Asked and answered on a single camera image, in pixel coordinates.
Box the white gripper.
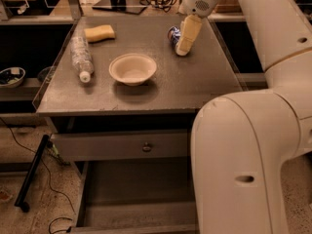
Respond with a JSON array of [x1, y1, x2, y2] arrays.
[[175, 0, 219, 56]]

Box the blue pepsi can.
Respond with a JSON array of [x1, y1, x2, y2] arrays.
[[168, 26, 180, 51]]

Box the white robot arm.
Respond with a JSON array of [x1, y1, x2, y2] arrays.
[[191, 0, 312, 234]]

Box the grey drawer cabinet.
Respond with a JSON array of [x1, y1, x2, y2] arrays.
[[37, 16, 242, 234]]

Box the grey top drawer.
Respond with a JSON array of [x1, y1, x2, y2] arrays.
[[52, 130, 189, 162]]

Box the round metal drawer knob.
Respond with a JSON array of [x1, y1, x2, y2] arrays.
[[142, 142, 152, 152]]

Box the open grey middle drawer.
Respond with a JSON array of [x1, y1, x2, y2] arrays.
[[70, 157, 199, 234]]

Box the cardboard box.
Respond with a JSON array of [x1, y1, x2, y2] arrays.
[[214, 0, 241, 13]]

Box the white paper bowl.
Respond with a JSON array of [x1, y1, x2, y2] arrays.
[[109, 54, 157, 86]]

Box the black monitor stand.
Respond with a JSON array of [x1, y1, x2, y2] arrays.
[[92, 0, 147, 15]]

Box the grey side shelf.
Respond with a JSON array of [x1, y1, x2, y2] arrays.
[[237, 73, 267, 90]]

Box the yellow sponge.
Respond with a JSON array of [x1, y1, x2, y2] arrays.
[[84, 24, 115, 43]]

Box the clear plastic water bottle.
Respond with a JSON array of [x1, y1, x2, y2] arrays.
[[70, 36, 94, 83]]

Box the bowl with dark items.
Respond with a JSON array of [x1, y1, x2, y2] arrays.
[[0, 67, 25, 88]]

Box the black bar on floor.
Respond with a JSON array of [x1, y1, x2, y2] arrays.
[[15, 135, 49, 213]]

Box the black floor cable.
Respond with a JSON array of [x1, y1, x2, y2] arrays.
[[0, 117, 76, 234]]

